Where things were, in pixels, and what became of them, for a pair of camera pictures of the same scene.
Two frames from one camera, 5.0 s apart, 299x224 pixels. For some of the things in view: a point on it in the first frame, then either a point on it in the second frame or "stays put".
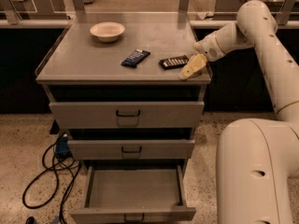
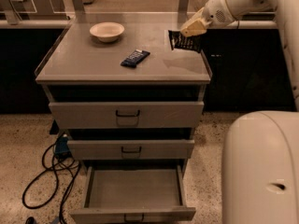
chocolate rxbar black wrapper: x=174 y=62 to x=177 y=40
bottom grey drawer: x=134 y=194 stays put
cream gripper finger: x=191 y=68 to x=195 y=28
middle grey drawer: x=127 y=149 stays put
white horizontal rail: x=193 y=23 stays put
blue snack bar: x=135 y=58 stays put
